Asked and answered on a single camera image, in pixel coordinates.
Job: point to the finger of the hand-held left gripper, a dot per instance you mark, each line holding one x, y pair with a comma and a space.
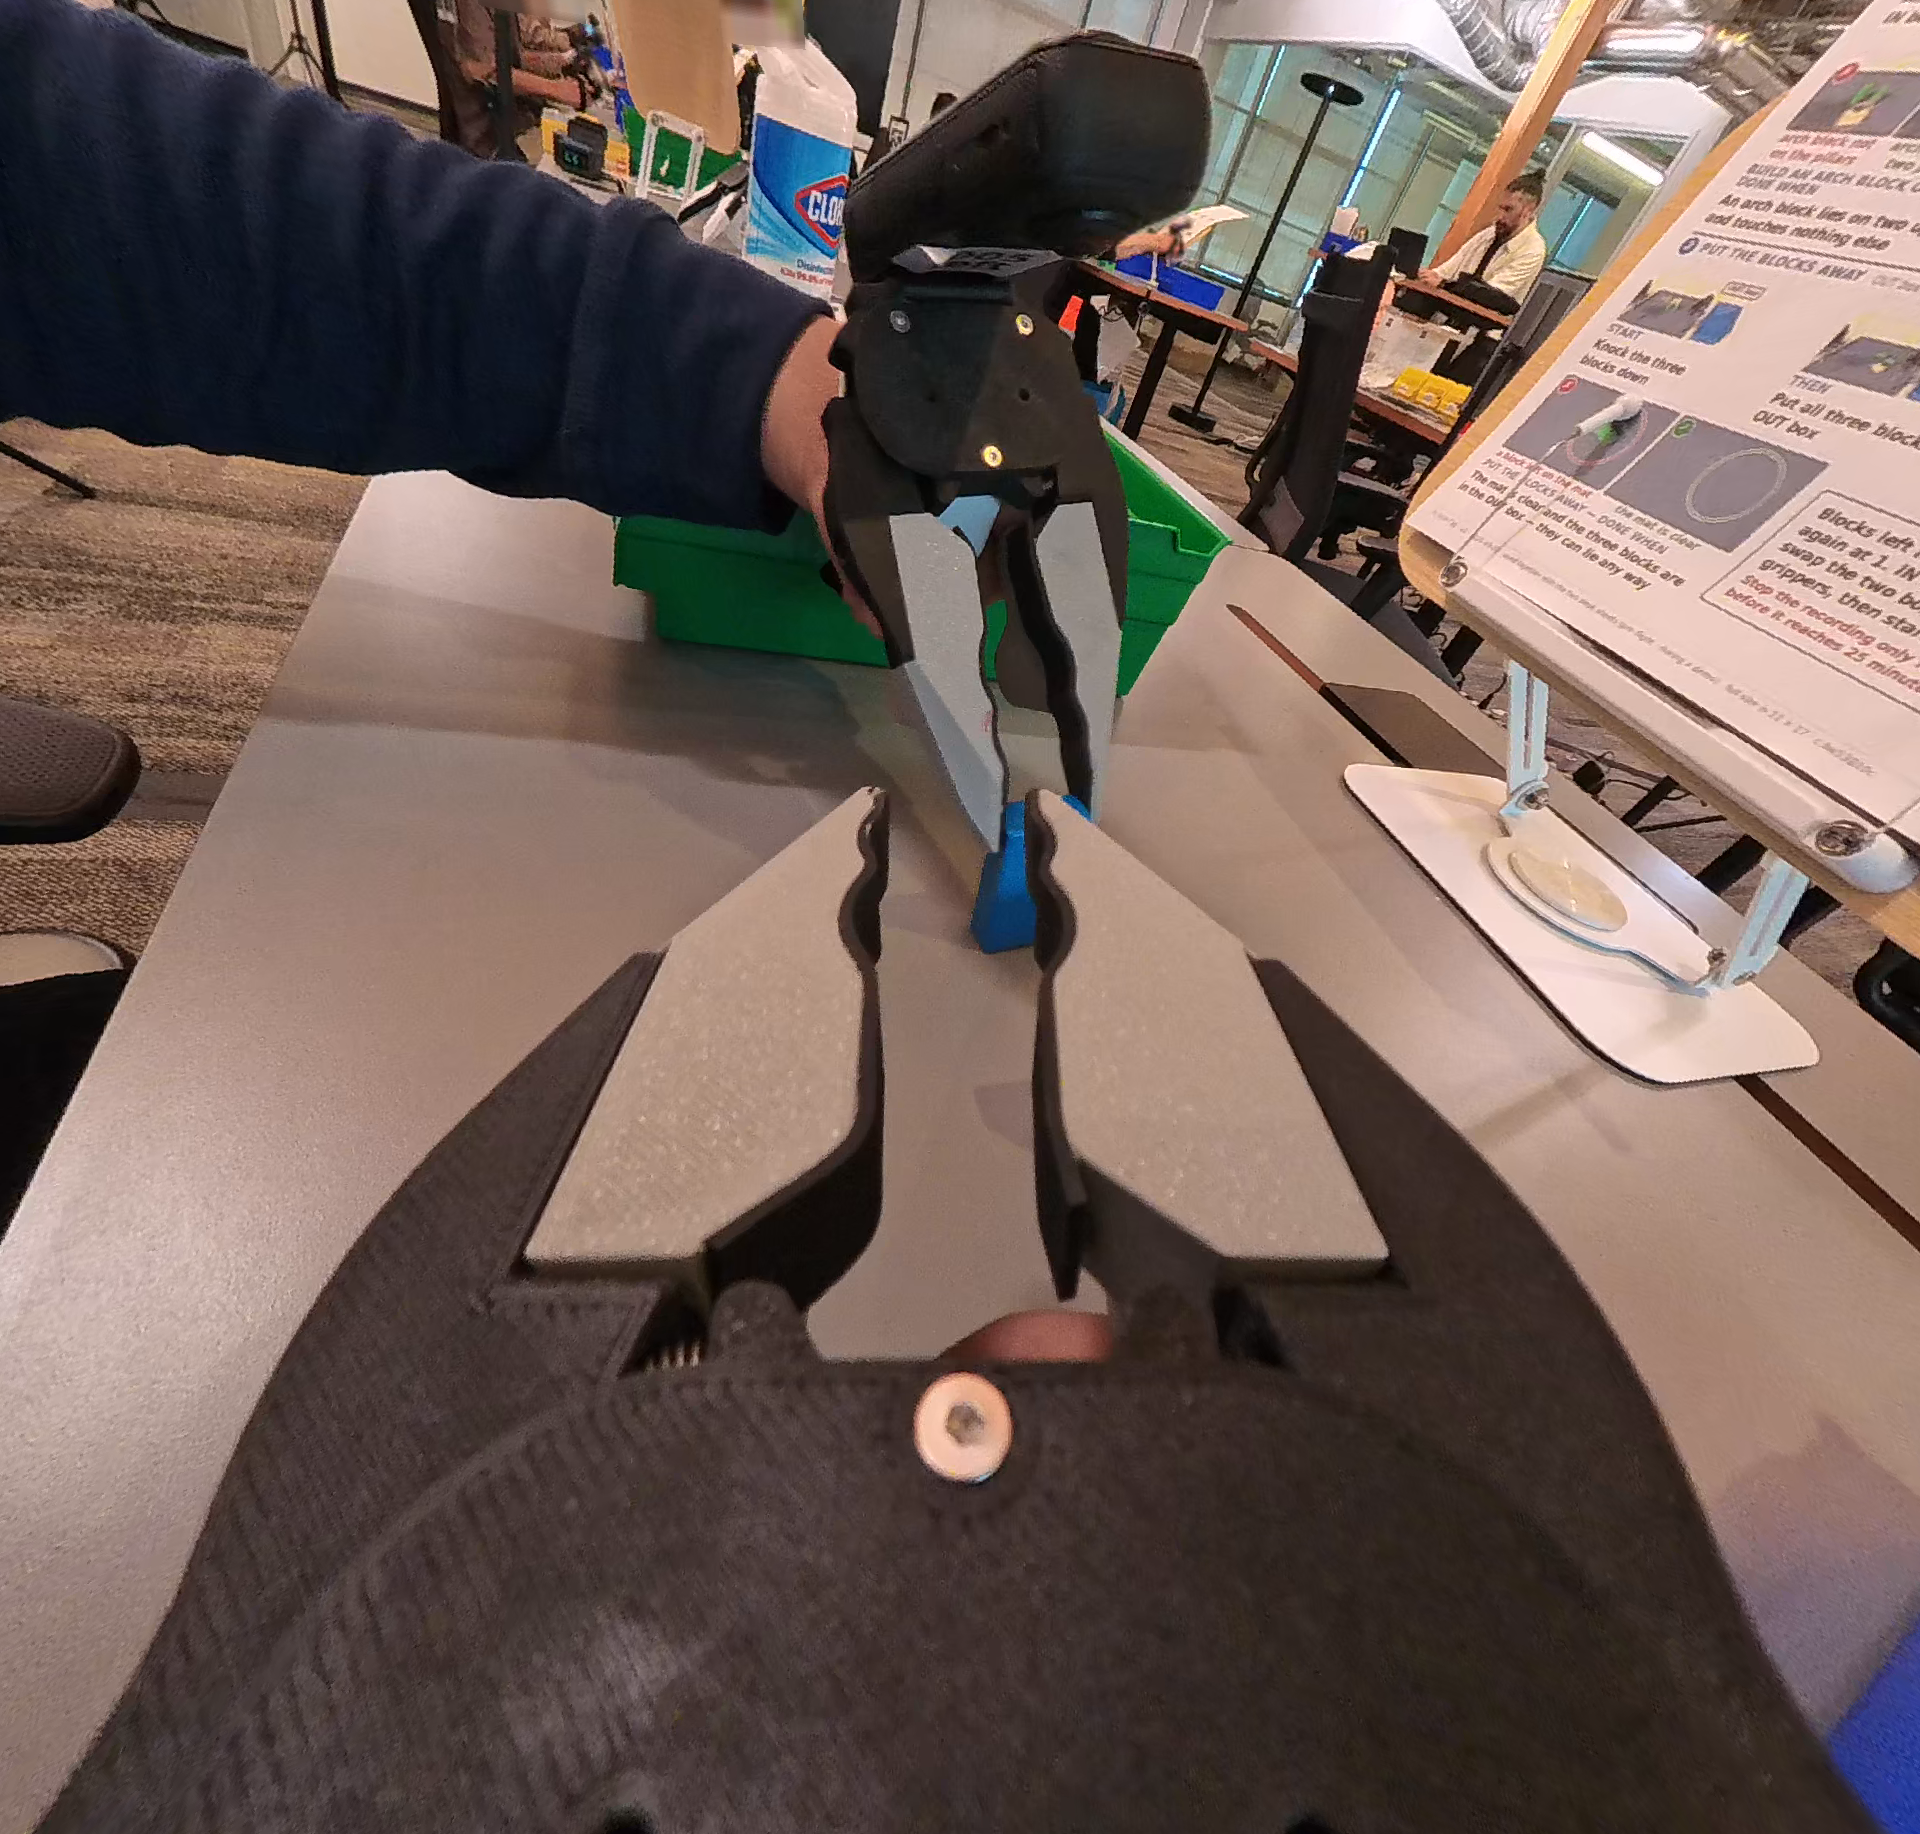
947, 636
1089, 604

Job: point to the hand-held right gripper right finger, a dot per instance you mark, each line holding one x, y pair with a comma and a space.
1200, 1116

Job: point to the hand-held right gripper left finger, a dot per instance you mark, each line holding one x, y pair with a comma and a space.
708, 1116

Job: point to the green plastic bin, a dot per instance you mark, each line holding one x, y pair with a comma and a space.
720, 592

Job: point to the blue rectangular wooden block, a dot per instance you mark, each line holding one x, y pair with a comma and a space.
1002, 898

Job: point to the blue plastic bin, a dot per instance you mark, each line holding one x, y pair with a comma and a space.
1883, 1745

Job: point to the person's left forearm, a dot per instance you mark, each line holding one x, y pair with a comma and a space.
377, 260

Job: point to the person's left hand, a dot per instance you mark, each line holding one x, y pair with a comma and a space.
796, 422

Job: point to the small blue bins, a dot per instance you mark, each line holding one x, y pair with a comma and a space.
1179, 283

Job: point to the white sign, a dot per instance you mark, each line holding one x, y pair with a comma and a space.
1186, 227

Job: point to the disinfecting wipes canister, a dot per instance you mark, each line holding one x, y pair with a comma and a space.
796, 170

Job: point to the black office chair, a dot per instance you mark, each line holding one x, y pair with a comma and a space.
1323, 408
60, 769

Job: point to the black stanchion pole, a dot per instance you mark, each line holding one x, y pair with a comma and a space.
1273, 216

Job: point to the large black screen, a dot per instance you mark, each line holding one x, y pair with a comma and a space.
842, 4

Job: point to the yellow bin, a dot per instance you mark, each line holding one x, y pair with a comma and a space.
1433, 392

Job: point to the printed instruction sheet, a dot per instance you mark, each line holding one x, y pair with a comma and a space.
1727, 439

